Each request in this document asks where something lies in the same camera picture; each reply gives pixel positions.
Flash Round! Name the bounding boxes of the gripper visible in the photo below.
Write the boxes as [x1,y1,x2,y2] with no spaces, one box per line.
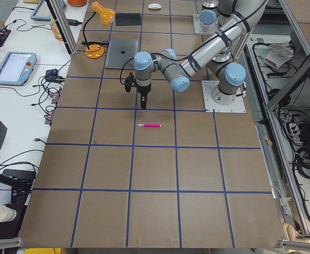
[137,85,152,110]

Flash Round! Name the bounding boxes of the orange desk lamp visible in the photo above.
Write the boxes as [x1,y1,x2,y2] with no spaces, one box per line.
[82,1,117,59]

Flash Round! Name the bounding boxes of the far teach pendant tablet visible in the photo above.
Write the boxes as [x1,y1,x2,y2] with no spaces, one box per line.
[30,0,51,22]

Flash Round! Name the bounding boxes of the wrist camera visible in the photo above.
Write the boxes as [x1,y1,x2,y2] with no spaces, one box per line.
[125,72,135,93]

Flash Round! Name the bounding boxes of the white computer mouse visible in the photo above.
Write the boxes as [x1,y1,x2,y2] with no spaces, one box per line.
[148,3,162,11]

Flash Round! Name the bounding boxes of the aluminium frame post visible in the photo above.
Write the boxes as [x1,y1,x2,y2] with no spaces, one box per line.
[46,0,78,56]

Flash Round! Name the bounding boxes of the near teach pendant tablet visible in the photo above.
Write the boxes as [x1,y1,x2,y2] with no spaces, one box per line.
[0,51,37,86]

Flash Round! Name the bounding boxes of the teach pendant tablet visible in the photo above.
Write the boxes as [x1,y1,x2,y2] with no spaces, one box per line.
[30,0,51,22]
[0,51,37,86]

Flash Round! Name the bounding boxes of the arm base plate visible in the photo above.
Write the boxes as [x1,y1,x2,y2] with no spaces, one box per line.
[201,80,246,113]
[192,14,211,35]

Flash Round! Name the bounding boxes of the pink marker pen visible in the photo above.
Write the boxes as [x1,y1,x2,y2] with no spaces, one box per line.
[137,123,162,128]

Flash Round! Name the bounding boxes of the silver laptop notebook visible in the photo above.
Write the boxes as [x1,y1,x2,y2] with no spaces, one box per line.
[105,39,138,69]

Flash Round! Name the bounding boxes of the white paper cup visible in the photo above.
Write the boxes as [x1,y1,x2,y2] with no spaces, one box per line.
[0,205,17,223]

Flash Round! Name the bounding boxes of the orange drink bottle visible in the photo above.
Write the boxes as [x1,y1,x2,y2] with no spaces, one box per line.
[50,18,63,41]

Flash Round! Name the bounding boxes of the black mousepad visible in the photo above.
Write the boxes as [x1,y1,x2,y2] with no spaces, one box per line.
[115,13,142,26]

